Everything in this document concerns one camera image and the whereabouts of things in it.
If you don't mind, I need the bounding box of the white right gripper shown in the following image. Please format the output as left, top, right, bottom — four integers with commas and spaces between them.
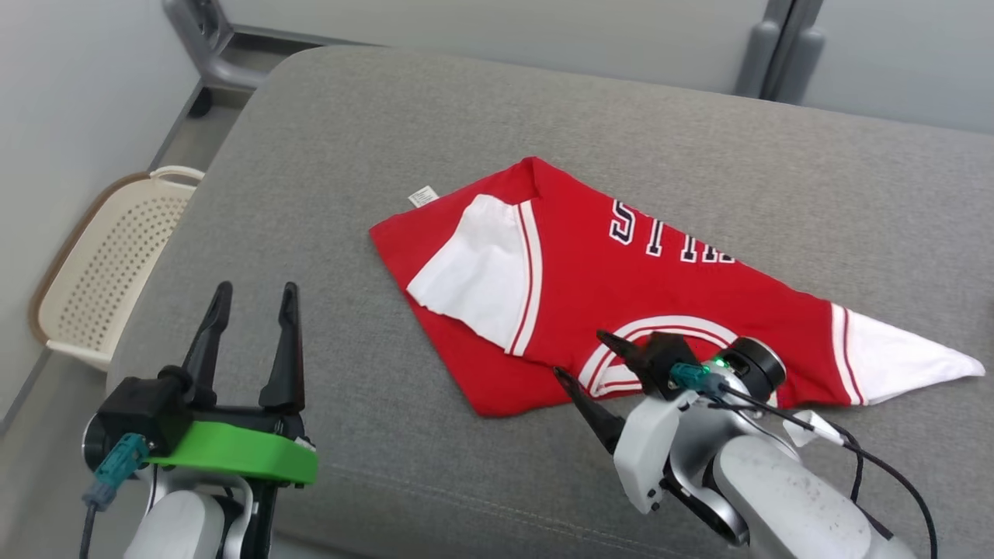
553, 330, 698, 515

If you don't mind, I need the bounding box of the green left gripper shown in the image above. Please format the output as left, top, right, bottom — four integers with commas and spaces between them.
148, 281, 319, 488

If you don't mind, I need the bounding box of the red jersey with white sleeves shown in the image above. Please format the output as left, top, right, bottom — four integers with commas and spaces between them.
369, 155, 987, 418

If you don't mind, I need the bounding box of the cream perforated laundry basket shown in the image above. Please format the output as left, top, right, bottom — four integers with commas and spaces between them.
29, 165, 207, 373

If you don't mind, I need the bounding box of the grey stand leg with caster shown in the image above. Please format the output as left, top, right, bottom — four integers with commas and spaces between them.
162, 0, 270, 119

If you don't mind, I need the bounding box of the right cable with teal connector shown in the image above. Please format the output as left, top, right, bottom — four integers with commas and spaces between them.
669, 361, 938, 559

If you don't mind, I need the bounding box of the cable with teal connector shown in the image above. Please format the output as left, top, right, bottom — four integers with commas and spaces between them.
80, 433, 151, 559
669, 361, 938, 559

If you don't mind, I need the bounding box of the left cable with teal connector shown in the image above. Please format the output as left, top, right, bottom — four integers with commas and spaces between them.
80, 433, 151, 559

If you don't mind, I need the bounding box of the white label on right cable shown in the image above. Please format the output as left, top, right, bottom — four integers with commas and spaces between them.
783, 410, 849, 449

